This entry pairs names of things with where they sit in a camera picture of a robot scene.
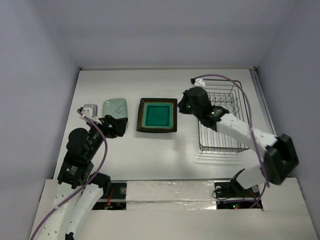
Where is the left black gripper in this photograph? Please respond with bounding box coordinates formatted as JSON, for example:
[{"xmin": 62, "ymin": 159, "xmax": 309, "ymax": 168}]
[{"xmin": 87, "ymin": 113, "xmax": 128, "ymax": 158}]

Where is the light green plate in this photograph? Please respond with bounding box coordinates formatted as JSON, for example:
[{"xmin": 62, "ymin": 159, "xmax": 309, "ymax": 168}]
[{"xmin": 102, "ymin": 98, "xmax": 129, "ymax": 121}]

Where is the dark green square plate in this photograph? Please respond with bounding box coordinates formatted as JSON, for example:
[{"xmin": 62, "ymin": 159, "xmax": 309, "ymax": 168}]
[{"xmin": 136, "ymin": 98, "xmax": 178, "ymax": 134}]

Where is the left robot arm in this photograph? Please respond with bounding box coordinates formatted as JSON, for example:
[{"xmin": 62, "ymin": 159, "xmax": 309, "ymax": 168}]
[{"xmin": 30, "ymin": 108, "xmax": 128, "ymax": 240}]

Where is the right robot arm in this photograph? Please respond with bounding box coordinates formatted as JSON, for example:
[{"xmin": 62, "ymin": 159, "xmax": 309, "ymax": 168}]
[{"xmin": 178, "ymin": 86, "xmax": 299, "ymax": 196}]

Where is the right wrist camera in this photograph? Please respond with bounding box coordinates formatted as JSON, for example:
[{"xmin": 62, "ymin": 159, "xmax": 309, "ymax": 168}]
[{"xmin": 190, "ymin": 78, "xmax": 206, "ymax": 88}]

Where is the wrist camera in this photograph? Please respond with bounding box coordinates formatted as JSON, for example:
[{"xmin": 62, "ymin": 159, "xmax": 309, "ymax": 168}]
[
  {"xmin": 77, "ymin": 104, "xmax": 101, "ymax": 124},
  {"xmin": 190, "ymin": 78, "xmax": 206, "ymax": 88}
]

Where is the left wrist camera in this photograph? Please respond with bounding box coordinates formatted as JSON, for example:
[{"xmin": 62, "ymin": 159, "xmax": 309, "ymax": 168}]
[{"xmin": 77, "ymin": 104, "xmax": 101, "ymax": 124}]

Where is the wire dish rack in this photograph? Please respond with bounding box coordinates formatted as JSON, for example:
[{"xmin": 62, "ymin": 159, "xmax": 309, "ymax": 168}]
[{"xmin": 198, "ymin": 79, "xmax": 249, "ymax": 154}]

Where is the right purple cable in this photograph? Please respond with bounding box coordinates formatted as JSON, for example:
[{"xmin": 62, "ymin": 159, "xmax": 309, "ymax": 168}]
[{"xmin": 190, "ymin": 74, "xmax": 270, "ymax": 210}]

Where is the purple cable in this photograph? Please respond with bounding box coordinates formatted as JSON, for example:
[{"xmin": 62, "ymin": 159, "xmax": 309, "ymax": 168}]
[
  {"xmin": 190, "ymin": 74, "xmax": 270, "ymax": 210},
  {"xmin": 29, "ymin": 107, "xmax": 109, "ymax": 240}
]

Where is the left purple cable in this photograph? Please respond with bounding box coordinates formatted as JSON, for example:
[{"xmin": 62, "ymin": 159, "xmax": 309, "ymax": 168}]
[{"xmin": 29, "ymin": 107, "xmax": 109, "ymax": 240}]

